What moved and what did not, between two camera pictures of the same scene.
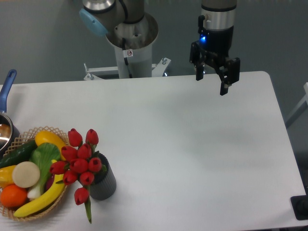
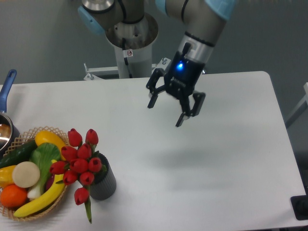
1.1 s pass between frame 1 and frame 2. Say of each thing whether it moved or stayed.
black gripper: moved
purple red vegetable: stayed
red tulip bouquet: stayed
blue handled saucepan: stayed
